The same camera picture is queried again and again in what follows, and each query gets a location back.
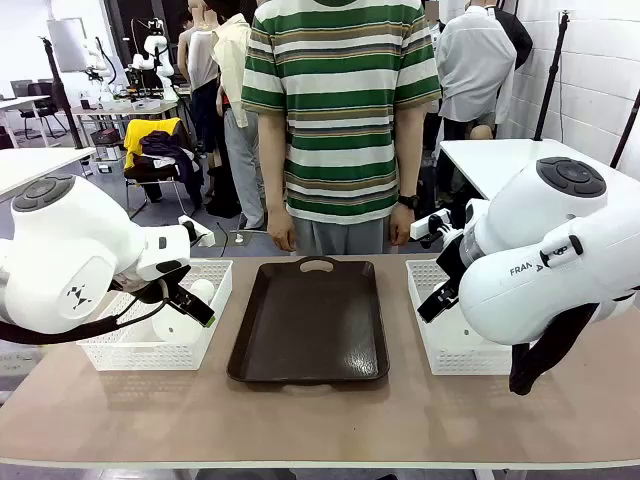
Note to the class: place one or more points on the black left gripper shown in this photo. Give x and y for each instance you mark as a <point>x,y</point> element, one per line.
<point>160,287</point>

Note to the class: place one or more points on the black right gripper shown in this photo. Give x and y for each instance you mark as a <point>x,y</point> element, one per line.
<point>455,262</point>

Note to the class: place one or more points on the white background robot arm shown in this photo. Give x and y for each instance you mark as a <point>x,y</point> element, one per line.
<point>150,47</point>
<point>100,62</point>

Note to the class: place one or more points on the person's right forearm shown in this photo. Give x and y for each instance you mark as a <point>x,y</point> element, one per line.
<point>272,165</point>

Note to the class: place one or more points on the person's left forearm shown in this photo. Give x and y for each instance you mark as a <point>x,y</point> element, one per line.
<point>411,150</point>

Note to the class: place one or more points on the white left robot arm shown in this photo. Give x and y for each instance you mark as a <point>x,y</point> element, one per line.
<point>60,260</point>

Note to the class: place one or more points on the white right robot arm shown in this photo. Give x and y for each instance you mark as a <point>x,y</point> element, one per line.
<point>530,250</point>

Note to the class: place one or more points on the person's left hand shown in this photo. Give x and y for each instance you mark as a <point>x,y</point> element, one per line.
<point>401,227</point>

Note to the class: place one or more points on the person's right hand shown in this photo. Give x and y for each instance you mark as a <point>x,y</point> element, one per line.
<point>281,232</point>

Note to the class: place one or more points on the white perforated basket with label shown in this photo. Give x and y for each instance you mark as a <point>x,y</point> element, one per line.
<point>450,360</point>

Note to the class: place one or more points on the white perforated plastic basket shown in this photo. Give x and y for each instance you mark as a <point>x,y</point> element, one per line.
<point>125,350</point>

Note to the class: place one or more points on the black wristwatch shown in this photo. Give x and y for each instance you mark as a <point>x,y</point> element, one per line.
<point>408,201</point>

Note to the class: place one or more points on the dark brown plastic tray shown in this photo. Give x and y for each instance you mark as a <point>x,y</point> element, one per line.
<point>307,320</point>

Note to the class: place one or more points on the black metal chair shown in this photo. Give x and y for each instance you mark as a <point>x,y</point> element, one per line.
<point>150,175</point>

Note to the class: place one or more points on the dark purple garment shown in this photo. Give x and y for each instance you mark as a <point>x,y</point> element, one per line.
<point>165,142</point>

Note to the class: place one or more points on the yellow garment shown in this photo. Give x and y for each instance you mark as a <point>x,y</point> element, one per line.
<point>134,135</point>

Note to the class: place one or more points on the red black box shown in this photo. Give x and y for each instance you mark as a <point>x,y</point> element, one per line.
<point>105,136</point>

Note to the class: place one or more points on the cluttered background desk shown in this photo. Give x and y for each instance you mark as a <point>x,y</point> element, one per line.
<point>125,107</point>

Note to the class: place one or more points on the person in green striped shirt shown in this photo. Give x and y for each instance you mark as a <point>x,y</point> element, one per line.
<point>340,110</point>

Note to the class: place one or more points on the mannequin in white dress shirt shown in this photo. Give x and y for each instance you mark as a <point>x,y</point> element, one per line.
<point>475,60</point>

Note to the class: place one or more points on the black tripod stand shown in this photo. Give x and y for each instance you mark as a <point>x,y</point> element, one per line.
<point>552,75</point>
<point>60,95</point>

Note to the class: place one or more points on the black office chair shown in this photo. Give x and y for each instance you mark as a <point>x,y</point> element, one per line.
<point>42,105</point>

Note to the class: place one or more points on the mannequin in white tank top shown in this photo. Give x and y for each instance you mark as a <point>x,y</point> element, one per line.
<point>202,55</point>

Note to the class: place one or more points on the black slanted pole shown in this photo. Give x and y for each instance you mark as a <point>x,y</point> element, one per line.
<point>626,130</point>

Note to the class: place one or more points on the mannequin cream shirt grey trousers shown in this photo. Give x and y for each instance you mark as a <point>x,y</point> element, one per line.
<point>232,45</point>

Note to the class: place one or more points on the black hanging garment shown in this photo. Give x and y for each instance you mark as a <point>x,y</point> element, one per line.
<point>517,35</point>

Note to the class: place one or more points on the grey board screen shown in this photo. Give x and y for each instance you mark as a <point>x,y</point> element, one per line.
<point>67,45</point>

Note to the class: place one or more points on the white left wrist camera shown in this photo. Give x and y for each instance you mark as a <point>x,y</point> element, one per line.
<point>197,232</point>

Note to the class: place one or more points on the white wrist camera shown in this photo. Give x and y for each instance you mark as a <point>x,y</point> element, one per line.
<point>431,225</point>
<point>197,232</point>

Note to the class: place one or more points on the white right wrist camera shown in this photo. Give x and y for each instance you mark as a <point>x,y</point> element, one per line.
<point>431,225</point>

